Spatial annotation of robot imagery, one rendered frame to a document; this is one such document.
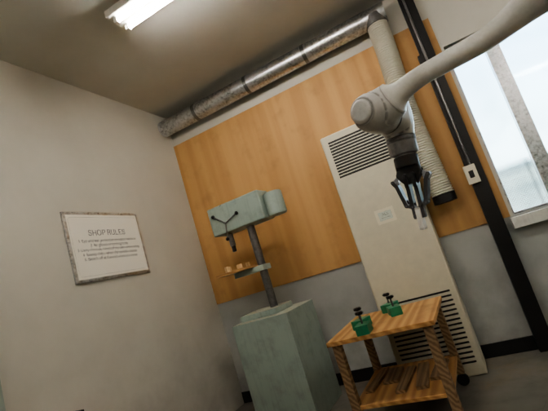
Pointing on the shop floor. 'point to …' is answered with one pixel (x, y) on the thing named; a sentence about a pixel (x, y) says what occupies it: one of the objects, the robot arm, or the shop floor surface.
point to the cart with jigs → (387, 398)
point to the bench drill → (276, 323)
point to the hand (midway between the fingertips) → (421, 218)
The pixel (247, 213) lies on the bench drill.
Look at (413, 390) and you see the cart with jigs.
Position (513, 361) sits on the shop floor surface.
